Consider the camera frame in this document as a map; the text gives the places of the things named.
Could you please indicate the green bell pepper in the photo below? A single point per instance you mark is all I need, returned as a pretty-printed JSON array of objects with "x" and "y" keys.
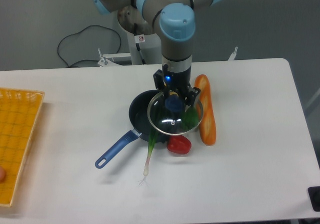
[{"x": 189, "y": 119}]

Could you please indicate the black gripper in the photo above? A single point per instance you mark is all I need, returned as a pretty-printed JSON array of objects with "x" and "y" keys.
[{"x": 175, "y": 76}]

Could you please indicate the orange baguette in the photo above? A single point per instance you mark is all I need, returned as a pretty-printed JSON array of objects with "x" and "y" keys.
[{"x": 207, "y": 127}]

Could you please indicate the dark blue saucepan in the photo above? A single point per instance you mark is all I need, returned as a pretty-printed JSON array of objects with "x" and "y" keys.
[{"x": 141, "y": 127}]

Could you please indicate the yellow woven basket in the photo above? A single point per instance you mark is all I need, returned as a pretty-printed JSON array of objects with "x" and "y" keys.
[{"x": 18, "y": 116}]

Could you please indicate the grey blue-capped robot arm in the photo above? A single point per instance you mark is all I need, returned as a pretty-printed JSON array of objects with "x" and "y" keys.
[{"x": 174, "y": 23}]

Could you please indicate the green onion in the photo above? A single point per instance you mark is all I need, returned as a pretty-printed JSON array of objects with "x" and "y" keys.
[{"x": 156, "y": 113}]

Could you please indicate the glass lid with blue knob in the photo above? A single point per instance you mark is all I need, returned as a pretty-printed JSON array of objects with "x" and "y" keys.
[{"x": 170, "y": 124}]

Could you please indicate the black device at table edge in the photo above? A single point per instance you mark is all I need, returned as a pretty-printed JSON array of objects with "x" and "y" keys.
[{"x": 314, "y": 195}]

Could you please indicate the red bell pepper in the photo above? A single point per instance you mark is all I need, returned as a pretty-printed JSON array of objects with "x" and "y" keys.
[{"x": 179, "y": 145}]

